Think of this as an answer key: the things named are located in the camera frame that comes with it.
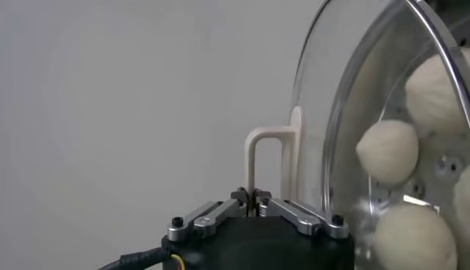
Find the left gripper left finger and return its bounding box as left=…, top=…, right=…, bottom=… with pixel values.
left=167, top=186, right=255, bottom=242

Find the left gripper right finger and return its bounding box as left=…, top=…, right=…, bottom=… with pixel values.
left=255, top=189, right=350, bottom=239

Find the white steamed baozi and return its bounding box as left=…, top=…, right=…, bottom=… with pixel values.
left=405, top=47, right=470, bottom=138
left=372, top=203, right=458, bottom=270
left=355, top=119, right=420, bottom=186
left=452, top=175, right=470, bottom=240

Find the round glass pot lid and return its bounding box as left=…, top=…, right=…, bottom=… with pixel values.
left=244, top=0, right=470, bottom=270

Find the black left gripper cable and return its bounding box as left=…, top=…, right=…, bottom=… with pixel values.
left=97, top=247, right=187, bottom=270

